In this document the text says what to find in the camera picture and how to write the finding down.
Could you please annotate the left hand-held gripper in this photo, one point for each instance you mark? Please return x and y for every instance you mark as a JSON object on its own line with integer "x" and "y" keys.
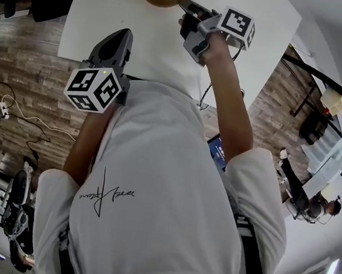
{"x": 92, "y": 90}

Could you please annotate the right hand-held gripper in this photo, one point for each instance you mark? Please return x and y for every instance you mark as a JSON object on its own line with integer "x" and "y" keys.
{"x": 236, "y": 23}

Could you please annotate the person's left forearm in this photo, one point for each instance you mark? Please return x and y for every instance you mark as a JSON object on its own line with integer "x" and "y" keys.
{"x": 83, "y": 142}

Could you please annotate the person's right forearm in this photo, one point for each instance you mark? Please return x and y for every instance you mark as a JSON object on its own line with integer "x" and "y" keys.
{"x": 230, "y": 94}

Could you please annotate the white power strip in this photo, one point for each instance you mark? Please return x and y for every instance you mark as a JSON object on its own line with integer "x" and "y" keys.
{"x": 4, "y": 110}

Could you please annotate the white t-shirt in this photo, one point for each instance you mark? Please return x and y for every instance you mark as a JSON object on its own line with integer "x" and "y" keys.
{"x": 159, "y": 193}

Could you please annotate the black and white machine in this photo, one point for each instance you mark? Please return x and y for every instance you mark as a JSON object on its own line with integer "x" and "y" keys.
{"x": 19, "y": 205}

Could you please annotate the blue-screen tablet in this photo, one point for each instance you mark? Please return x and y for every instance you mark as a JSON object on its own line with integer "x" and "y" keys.
{"x": 219, "y": 152}

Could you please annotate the cream plastic container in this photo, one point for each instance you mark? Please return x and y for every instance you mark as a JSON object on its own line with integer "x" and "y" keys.
{"x": 332, "y": 101}

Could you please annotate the black box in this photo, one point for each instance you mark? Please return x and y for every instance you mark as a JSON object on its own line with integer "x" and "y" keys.
{"x": 313, "y": 128}

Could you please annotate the black metal table frame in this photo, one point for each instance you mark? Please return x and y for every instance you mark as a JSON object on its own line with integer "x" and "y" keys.
{"x": 326, "y": 76}

